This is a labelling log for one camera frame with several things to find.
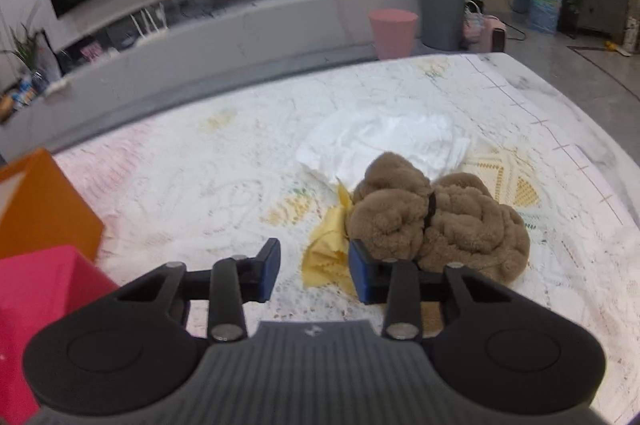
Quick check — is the grey trash bin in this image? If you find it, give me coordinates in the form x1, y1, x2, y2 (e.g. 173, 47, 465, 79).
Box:
421, 0, 465, 52

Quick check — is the yellow cloth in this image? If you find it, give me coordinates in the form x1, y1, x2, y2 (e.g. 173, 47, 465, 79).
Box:
300, 182, 356, 296

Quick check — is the blue water jug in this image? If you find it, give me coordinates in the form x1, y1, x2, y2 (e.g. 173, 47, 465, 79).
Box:
528, 0, 562, 34

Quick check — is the red transparent ball box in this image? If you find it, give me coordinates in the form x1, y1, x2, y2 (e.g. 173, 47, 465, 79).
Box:
0, 246, 117, 424

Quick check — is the green plant in vase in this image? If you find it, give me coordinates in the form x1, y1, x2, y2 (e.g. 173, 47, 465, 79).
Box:
1, 3, 44, 78

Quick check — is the brown fluffy towel bundle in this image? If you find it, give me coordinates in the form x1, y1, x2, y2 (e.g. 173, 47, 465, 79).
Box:
345, 150, 532, 283

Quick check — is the white lace tablecloth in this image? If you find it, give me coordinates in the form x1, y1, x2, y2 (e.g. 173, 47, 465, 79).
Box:
55, 56, 639, 424

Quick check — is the white wifi router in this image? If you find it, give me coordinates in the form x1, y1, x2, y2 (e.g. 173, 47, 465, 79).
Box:
129, 3, 168, 45

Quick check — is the pink small heater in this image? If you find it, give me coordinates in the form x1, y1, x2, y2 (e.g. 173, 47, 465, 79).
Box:
464, 15, 506, 54

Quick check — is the orange storage box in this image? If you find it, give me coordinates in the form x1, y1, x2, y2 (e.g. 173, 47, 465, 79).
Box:
1, 149, 104, 261

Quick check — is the white tv console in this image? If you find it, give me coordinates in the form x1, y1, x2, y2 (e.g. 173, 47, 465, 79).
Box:
1, 0, 420, 161

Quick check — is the pink round stool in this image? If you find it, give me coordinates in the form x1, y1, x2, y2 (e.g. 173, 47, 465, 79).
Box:
369, 9, 419, 60

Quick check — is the white cloth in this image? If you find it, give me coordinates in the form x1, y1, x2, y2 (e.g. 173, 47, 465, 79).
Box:
296, 108, 475, 190

